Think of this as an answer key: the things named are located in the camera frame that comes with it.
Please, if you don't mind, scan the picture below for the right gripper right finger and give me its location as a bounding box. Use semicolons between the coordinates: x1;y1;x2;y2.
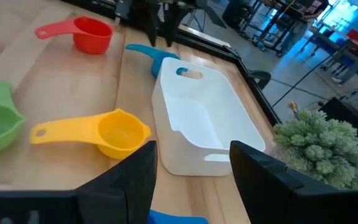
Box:
229;140;312;224

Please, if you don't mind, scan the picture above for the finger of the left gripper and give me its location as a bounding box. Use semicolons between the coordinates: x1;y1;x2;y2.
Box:
144;12;160;47
165;7;188;47

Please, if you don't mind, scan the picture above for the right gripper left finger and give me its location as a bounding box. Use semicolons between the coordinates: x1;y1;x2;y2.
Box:
76;140;158;224

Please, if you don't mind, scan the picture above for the light blue measuring cup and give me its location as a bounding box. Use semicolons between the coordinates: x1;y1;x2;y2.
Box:
125;44;195;78

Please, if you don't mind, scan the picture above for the dark blue measuring cup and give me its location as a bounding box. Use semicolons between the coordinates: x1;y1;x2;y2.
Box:
147;209;209;224

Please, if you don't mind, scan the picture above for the large red measuring cup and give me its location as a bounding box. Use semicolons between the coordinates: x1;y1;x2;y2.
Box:
34;16;114;55

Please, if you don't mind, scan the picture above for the yellow measuring cup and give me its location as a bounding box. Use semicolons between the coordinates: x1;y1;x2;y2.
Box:
29;108;152;160

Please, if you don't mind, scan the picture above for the white plastic basket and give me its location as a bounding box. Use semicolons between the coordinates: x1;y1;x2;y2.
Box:
151;57;266;177

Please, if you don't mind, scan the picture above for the green artificial succulent plant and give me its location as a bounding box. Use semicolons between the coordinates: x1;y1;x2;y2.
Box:
273;108;358;191

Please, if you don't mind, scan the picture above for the black clamp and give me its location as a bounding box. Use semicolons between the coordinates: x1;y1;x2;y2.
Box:
249;70;272;90

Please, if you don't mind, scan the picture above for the black workbench frame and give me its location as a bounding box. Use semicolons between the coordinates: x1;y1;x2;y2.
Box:
222;0;310;58

